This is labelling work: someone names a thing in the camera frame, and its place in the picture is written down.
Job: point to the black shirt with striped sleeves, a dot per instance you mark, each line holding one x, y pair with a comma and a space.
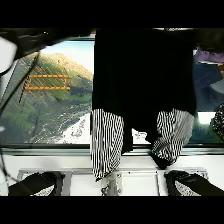
143, 73

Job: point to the brown clothes hanger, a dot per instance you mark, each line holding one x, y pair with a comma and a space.
46, 88

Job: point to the blue garment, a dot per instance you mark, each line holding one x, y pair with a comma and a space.
204, 86

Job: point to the black white speckled garment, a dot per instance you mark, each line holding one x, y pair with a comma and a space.
219, 123

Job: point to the purple garment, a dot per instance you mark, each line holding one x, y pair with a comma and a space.
208, 56

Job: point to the silver frame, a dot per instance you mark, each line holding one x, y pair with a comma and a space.
113, 184

